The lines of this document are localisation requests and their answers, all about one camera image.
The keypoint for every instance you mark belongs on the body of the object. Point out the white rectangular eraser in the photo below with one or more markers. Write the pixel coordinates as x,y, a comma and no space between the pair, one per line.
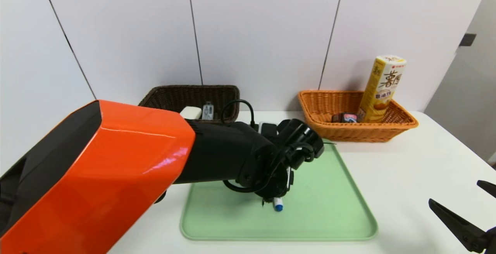
191,112

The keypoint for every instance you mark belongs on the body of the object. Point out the blue white marker pen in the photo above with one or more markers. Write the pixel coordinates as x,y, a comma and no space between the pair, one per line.
278,205

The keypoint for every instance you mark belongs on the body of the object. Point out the orange wicker basket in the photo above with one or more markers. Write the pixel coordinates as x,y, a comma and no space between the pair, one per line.
325,110

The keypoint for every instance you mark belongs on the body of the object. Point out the tall yellow chip box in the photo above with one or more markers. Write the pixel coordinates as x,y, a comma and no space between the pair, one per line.
381,87

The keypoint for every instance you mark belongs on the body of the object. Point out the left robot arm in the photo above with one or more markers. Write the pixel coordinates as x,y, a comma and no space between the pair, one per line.
116,169

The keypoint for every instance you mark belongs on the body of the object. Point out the dark wall bracket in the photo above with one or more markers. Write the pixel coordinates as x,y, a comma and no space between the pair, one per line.
467,39

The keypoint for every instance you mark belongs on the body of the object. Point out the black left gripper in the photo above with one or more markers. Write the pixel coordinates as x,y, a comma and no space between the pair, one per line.
288,179

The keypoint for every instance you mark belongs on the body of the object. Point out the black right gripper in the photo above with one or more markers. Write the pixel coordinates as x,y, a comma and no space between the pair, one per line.
491,238

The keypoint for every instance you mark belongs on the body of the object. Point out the dark brown wicker basket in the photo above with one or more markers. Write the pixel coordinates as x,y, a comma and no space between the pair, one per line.
217,95

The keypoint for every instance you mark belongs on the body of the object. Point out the light green plastic tray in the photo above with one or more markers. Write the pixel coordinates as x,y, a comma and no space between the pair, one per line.
329,203

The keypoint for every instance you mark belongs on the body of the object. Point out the small black snack carton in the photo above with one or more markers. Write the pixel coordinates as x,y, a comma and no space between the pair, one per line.
345,117

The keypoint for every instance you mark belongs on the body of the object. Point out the grey clear compass case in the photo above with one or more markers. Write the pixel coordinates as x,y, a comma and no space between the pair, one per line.
208,111

